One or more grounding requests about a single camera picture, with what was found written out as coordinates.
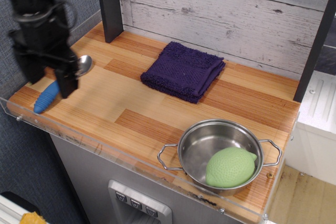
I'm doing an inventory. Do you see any dark left shelf post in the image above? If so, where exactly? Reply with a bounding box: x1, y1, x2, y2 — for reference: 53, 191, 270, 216
99, 0, 124, 43

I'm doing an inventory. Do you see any yellow object at corner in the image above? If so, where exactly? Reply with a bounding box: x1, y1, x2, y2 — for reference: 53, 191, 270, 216
19, 212, 47, 224

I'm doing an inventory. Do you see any grey cabinet with dispenser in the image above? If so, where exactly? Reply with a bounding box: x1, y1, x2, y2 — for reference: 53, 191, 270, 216
51, 135, 238, 223

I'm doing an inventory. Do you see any violet folded cloth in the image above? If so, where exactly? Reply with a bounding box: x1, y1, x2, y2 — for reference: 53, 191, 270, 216
140, 41, 225, 104

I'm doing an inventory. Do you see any clear acrylic table guard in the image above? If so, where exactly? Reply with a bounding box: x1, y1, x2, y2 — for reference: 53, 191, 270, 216
1, 93, 299, 223

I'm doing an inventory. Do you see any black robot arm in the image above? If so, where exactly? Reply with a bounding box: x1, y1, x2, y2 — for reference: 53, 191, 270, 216
8, 0, 79, 98

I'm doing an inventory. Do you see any dark right shelf post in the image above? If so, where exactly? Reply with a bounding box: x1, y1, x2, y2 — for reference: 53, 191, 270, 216
293, 0, 335, 102

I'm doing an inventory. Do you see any stainless steel pot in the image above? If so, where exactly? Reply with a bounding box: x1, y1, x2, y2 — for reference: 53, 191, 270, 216
157, 119, 283, 197

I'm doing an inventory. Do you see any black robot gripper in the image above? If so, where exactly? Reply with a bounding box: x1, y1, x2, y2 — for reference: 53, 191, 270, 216
9, 6, 78, 99

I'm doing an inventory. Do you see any dark shelf post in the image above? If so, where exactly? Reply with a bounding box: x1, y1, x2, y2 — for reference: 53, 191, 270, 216
293, 0, 335, 102
99, 0, 124, 43

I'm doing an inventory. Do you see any blue handled metal spoon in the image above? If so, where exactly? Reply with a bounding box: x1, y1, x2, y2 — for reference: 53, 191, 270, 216
33, 55, 93, 114

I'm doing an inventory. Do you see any green plastic lime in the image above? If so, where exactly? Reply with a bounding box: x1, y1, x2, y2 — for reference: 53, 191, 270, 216
205, 147, 257, 188

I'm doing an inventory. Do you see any white appliance at right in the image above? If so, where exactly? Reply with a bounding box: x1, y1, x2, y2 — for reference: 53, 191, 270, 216
284, 71, 335, 185

